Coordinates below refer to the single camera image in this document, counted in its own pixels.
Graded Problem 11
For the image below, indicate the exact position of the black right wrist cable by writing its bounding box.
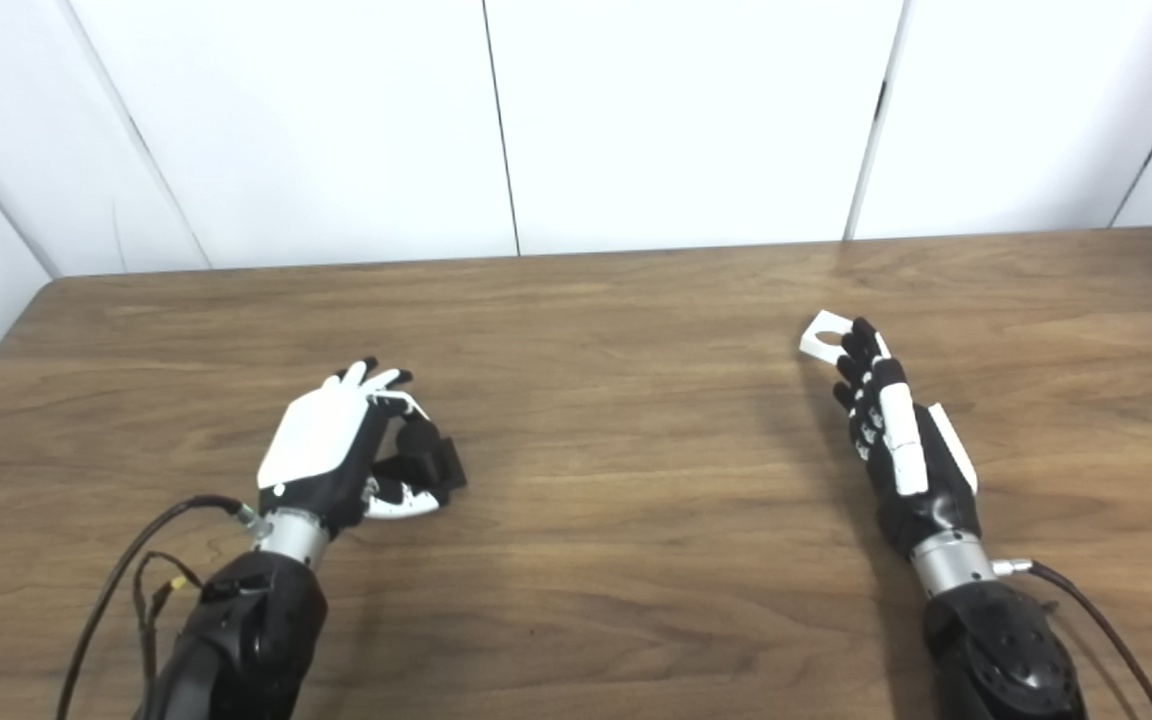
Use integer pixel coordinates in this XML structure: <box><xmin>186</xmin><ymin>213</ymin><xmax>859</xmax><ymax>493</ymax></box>
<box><xmin>993</xmin><ymin>558</ymin><xmax>1152</xmax><ymax>720</ymax></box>

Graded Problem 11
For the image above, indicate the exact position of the black peg with square base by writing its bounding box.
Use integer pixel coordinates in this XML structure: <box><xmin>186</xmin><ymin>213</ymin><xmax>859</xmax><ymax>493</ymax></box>
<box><xmin>371</xmin><ymin>413</ymin><xmax>468</xmax><ymax>506</ymax></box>

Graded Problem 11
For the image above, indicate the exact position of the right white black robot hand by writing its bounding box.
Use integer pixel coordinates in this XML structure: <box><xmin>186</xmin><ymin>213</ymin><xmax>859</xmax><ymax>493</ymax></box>
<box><xmin>832</xmin><ymin>318</ymin><xmax>980</xmax><ymax>559</ymax></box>

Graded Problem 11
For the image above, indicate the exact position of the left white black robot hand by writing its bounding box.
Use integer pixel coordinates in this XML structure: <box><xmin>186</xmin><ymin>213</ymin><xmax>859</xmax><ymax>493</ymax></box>
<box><xmin>256</xmin><ymin>357</ymin><xmax>442</xmax><ymax>541</ymax></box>

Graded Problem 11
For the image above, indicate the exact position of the white square piece with hole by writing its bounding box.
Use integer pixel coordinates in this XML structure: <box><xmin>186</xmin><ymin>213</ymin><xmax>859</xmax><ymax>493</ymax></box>
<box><xmin>799</xmin><ymin>310</ymin><xmax>854</xmax><ymax>364</ymax></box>

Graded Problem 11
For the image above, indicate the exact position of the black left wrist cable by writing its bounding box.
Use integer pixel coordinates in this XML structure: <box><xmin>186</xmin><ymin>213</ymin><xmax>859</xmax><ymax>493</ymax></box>
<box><xmin>56</xmin><ymin>495</ymin><xmax>272</xmax><ymax>720</ymax></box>

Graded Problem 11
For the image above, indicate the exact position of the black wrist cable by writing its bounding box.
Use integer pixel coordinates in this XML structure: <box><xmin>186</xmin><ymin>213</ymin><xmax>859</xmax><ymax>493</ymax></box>
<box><xmin>56</xmin><ymin>495</ymin><xmax>272</xmax><ymax>720</ymax></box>
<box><xmin>993</xmin><ymin>558</ymin><xmax>1152</xmax><ymax>720</ymax></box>

